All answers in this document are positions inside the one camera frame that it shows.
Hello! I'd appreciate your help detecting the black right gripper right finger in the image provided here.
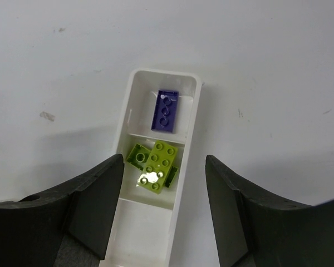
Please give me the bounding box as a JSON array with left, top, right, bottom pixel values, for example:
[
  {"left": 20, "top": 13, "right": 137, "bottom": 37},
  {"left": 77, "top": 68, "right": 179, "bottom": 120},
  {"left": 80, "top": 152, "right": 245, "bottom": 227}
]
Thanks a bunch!
[{"left": 205, "top": 155, "right": 334, "bottom": 266}]

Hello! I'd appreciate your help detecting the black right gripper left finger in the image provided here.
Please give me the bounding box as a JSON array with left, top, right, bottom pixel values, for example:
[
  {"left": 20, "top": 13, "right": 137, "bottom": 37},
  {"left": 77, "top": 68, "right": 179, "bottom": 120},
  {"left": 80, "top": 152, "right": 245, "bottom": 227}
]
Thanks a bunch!
[{"left": 0, "top": 154, "right": 124, "bottom": 266}]

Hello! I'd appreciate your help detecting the small green lego brick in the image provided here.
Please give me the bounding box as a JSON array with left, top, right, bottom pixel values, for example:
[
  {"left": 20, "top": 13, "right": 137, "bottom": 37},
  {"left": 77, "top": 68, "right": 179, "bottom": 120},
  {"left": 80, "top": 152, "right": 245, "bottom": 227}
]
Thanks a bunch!
[{"left": 164, "top": 166, "right": 179, "bottom": 188}]

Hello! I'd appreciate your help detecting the green square lego brick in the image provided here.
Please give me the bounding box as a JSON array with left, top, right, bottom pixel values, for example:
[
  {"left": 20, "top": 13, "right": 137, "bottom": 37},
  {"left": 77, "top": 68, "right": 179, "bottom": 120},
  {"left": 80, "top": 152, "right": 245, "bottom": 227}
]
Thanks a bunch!
[{"left": 126, "top": 144, "right": 151, "bottom": 171}]

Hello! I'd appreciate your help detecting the large green lego brick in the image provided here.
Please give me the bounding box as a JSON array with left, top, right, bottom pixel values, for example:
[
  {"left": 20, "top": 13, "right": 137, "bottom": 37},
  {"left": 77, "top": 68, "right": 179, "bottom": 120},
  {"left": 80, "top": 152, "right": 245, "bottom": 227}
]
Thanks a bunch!
[{"left": 137, "top": 140, "right": 178, "bottom": 194}]

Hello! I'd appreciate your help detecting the blue lego brick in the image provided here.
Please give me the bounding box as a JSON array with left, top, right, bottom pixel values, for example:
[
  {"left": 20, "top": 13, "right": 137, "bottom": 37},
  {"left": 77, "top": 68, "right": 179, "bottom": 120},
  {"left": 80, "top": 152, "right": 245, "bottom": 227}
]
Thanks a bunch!
[{"left": 151, "top": 90, "right": 179, "bottom": 134}]

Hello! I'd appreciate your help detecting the white divided plastic tray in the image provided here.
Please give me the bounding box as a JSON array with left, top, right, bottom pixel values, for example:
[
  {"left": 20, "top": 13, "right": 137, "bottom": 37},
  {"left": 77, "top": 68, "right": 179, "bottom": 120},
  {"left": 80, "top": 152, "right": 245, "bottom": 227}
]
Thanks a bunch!
[{"left": 100, "top": 68, "right": 202, "bottom": 266}]

